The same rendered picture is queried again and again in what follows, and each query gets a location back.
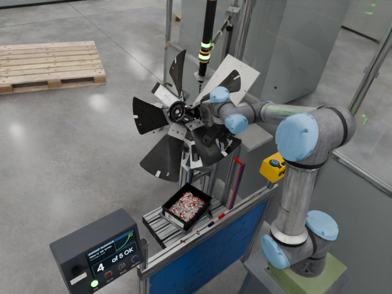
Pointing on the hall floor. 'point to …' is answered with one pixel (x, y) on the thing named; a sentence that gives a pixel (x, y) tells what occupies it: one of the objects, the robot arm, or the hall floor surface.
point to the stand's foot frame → (156, 227)
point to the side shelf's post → (230, 175)
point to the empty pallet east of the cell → (49, 66)
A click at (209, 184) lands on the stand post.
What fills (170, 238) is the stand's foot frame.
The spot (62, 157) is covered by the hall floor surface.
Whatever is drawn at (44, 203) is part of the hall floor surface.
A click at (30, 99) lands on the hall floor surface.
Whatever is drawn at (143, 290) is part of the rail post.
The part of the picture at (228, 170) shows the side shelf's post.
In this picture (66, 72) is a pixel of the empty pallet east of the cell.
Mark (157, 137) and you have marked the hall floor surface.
